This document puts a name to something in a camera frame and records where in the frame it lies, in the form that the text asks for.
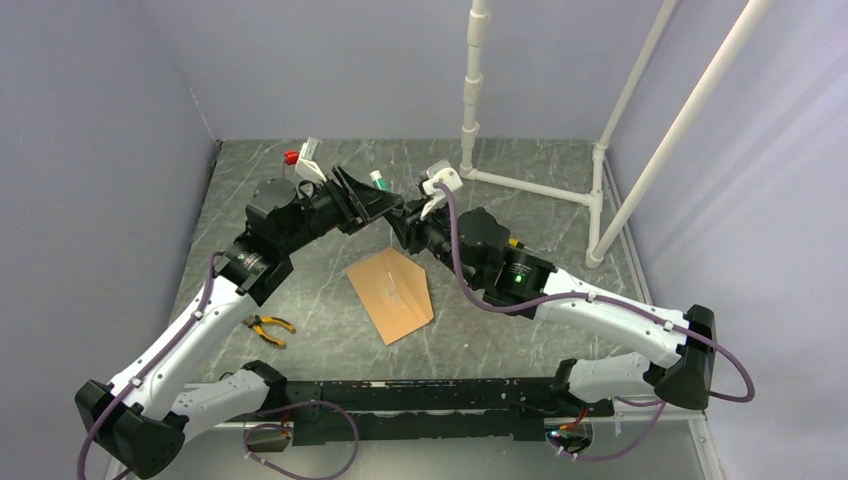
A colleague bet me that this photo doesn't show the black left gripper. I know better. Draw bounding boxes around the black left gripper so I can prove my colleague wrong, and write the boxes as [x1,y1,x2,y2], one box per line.
[278,164,403,255]

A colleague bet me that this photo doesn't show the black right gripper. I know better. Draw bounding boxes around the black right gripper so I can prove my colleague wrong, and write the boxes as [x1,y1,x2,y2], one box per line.
[385,194,481,288]

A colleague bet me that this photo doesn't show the green white glue stick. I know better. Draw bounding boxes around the green white glue stick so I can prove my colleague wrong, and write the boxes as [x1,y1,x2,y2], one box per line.
[369,170,388,191]

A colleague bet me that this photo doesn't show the brown paper envelope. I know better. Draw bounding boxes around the brown paper envelope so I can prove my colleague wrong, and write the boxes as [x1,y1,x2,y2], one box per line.
[346,247,435,345]

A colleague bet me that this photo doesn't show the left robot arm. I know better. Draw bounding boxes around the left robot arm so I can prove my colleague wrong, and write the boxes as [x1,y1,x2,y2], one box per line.
[75,167,403,479]

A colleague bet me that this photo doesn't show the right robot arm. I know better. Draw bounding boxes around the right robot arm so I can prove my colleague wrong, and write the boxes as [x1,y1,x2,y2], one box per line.
[385,201,716,415]

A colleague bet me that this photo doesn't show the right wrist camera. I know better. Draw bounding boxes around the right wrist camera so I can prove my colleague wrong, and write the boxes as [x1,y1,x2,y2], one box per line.
[420,159,463,220]

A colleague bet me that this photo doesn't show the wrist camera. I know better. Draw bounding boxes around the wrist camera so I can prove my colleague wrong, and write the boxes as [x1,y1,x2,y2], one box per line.
[420,159,463,220]
[283,137,327,185]

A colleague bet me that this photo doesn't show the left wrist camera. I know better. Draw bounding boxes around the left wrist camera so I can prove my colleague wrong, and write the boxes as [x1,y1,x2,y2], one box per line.
[283,137,327,185]

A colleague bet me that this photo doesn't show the yellow handled screwdriver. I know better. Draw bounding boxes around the yellow handled screwdriver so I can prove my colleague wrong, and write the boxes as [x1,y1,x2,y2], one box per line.
[508,238,528,250]

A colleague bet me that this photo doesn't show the yellow handled pliers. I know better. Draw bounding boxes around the yellow handled pliers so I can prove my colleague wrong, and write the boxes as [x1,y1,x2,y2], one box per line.
[241,315,297,350]

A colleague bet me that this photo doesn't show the white pvc pipe frame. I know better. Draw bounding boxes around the white pvc pipe frame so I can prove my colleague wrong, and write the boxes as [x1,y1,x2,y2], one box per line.
[458,0,776,270]

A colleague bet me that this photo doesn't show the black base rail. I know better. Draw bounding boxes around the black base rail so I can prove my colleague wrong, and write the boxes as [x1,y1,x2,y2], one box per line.
[219,376,614,446]

